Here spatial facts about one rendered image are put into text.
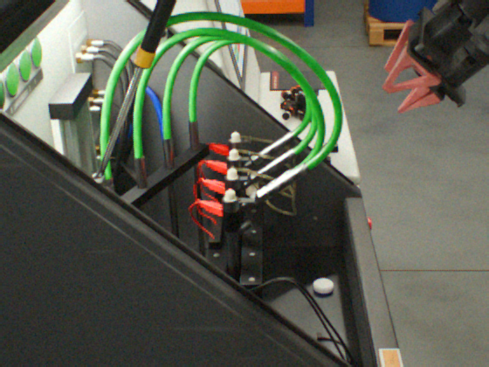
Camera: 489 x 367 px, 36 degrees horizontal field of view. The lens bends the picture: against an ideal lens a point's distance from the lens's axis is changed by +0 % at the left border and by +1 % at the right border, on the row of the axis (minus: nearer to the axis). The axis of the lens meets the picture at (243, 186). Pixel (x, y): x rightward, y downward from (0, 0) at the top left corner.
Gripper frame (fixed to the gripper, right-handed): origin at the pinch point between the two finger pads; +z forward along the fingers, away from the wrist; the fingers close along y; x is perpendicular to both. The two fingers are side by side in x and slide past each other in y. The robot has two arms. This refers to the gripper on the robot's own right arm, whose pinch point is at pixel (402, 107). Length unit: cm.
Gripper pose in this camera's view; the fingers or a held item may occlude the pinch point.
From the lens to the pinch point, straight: 132.1
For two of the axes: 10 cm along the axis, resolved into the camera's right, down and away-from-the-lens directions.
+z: -6.6, 5.5, 5.1
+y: -7.0, -7.0, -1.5
